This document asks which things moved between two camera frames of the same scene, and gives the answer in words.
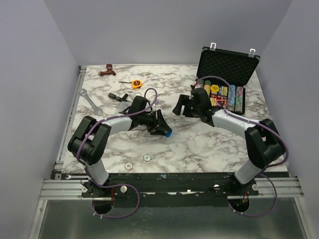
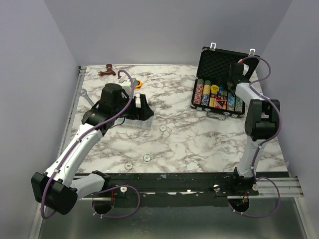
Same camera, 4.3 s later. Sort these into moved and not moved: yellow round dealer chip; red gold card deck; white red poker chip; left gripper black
Moved: left gripper black
Not moved: red gold card deck; yellow round dealer chip; white red poker chip
